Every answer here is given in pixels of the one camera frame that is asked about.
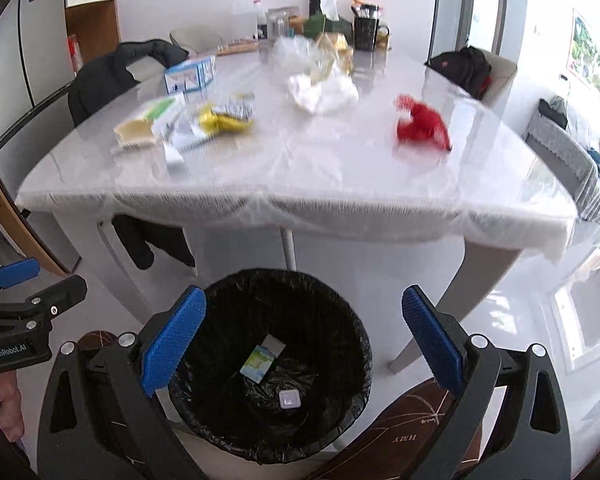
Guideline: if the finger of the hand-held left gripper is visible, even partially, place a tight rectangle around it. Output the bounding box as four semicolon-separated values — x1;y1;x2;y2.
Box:
0;275;88;348
0;258;42;311

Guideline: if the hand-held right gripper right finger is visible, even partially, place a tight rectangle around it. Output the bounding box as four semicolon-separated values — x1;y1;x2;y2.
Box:
401;285;573;480

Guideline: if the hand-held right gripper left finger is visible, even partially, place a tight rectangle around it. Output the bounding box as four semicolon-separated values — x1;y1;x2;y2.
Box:
36;285;208;480

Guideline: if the trash bin with black bag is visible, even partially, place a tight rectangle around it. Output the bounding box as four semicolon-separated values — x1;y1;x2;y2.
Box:
167;268;373;465

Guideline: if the blue white milk carton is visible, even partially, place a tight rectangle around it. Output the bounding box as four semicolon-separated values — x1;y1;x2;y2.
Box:
163;55;217;95

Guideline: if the person's left hand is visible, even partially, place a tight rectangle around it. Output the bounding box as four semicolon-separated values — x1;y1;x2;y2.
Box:
0;375;26;443

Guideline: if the grey dining table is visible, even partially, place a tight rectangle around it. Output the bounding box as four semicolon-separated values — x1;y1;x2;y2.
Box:
16;47;578;373

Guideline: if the wooden panel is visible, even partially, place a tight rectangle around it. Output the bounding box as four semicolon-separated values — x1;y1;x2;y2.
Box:
0;147;68;277

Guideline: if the small green white packet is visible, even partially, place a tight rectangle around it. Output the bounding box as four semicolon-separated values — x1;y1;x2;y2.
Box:
240;338;287;382

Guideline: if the brown patterned mat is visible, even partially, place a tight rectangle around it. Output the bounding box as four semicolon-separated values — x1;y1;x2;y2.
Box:
75;330;483;480

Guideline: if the beige flat packet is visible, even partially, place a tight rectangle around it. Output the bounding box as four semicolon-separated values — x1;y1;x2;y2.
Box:
113;119;158;150

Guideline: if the large white dining table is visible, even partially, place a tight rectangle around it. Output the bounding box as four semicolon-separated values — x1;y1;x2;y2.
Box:
16;47;578;263

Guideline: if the black jacket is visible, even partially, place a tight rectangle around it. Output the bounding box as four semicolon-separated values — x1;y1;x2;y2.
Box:
67;40;198;272

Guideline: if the grey refrigerator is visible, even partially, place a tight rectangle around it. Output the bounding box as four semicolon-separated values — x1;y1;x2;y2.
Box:
0;0;81;161

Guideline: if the green white wrapper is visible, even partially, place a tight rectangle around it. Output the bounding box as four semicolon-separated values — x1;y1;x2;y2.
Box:
130;96;186;123

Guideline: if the red plastic bag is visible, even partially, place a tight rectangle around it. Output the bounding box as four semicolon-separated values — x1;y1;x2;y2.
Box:
392;94;453;153

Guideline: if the yellow wrapper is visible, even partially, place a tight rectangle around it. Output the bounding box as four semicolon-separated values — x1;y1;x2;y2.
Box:
198;104;256;135

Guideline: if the grey sofa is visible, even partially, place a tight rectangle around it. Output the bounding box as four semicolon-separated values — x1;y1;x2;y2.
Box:
522;95;600;226

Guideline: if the wooden cabinet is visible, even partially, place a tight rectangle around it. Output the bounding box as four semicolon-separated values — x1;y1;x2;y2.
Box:
64;0;121;78

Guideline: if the white crumpled plastic bag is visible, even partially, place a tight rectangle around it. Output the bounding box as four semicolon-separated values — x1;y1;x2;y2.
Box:
287;67;360;116

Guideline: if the beige dining chair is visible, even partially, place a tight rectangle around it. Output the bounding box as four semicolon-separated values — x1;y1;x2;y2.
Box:
480;50;520;106

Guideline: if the black backpack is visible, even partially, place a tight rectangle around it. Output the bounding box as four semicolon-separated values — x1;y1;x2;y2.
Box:
425;46;493;101

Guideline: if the wooden tray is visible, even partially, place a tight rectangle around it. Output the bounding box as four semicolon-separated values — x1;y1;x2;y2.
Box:
215;40;260;57

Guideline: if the yellowish plastic bag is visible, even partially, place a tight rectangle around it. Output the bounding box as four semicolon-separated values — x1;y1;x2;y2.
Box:
314;31;356;81

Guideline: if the black utensil cup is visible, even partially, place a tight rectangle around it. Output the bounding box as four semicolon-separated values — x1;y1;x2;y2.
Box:
352;2;381;52

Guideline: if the clear plastic bag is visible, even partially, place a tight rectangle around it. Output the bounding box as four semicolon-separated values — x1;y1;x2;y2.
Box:
271;35;321;73

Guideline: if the clear plastic bottle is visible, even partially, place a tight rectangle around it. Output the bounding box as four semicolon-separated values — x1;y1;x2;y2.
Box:
254;0;270;41

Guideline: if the green tissue box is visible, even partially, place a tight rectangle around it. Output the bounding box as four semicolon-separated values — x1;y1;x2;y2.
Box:
304;0;355;43

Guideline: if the clear glass jar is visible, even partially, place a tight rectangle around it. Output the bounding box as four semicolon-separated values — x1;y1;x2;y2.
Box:
267;6;301;40

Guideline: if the framed wall picture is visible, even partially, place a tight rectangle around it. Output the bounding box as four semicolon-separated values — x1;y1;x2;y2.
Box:
570;7;600;103

